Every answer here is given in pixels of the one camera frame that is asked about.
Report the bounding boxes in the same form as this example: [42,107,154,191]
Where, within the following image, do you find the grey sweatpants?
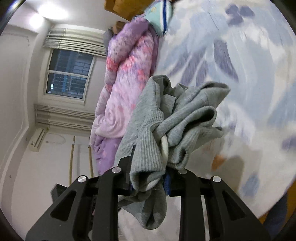
[115,75,230,230]

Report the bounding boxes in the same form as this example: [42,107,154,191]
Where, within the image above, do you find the wooden pole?
[69,136,76,185]

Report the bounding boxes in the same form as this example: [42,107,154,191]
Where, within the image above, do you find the white air conditioner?
[28,128,48,152]

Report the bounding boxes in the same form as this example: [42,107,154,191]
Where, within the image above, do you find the window with bars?
[44,49,95,101]

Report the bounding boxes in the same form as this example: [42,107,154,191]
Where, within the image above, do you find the pink floral quilt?
[89,17,159,146]

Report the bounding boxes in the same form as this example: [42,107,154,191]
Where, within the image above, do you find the grey striped curtain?
[43,28,107,57]

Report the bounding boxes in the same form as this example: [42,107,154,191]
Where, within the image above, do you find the white blue floral bedsheet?
[117,0,296,241]

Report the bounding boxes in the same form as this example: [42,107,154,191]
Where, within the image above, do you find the yellow wooden headboard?
[104,0,159,21]

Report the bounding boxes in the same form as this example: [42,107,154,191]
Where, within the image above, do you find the teal blue striped pillow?
[143,0,173,37]

